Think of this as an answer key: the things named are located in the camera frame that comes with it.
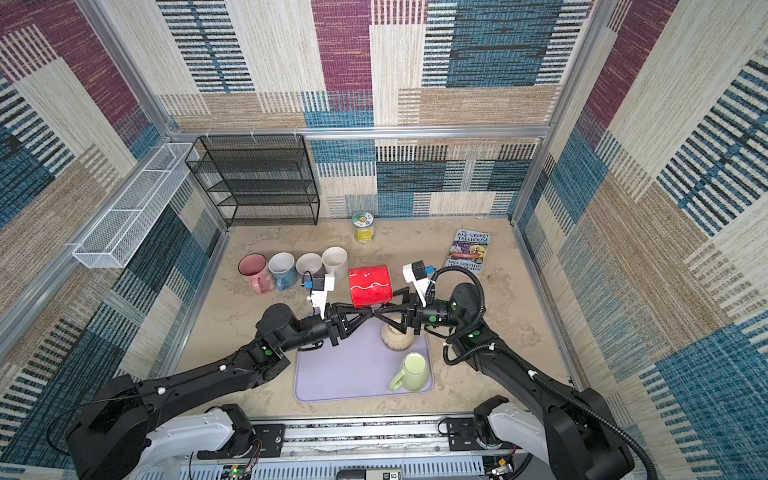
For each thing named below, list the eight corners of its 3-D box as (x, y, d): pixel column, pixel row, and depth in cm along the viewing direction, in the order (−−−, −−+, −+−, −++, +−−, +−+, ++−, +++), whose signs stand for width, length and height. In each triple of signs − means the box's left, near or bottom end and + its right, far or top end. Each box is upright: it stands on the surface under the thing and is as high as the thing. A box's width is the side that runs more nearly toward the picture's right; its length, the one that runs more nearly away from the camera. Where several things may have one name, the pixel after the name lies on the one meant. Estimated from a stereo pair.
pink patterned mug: (246, 282, 105) (232, 262, 96) (266, 269, 108) (255, 248, 99) (265, 304, 99) (252, 284, 90) (285, 289, 103) (275, 268, 94)
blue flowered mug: (270, 283, 105) (260, 264, 97) (290, 267, 109) (282, 248, 101) (286, 296, 101) (277, 278, 93) (306, 279, 106) (299, 261, 98)
